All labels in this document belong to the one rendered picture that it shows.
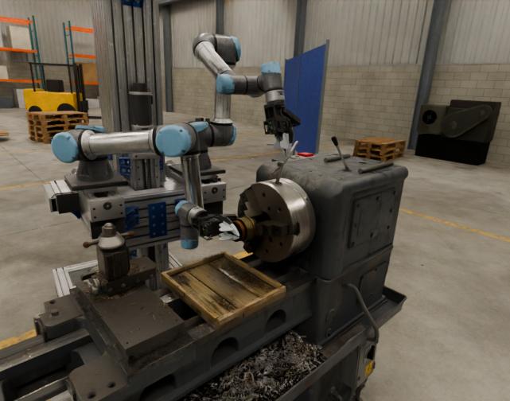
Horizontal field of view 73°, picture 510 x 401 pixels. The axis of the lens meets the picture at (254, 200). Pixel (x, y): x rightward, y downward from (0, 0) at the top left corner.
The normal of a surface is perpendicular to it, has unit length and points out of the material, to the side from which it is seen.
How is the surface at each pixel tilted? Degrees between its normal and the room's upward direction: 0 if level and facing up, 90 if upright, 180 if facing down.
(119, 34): 90
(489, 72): 90
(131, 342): 0
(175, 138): 89
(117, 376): 0
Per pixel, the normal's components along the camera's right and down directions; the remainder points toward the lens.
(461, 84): -0.73, 0.18
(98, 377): 0.04, -0.95
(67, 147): -0.22, 0.31
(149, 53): 0.57, 0.28
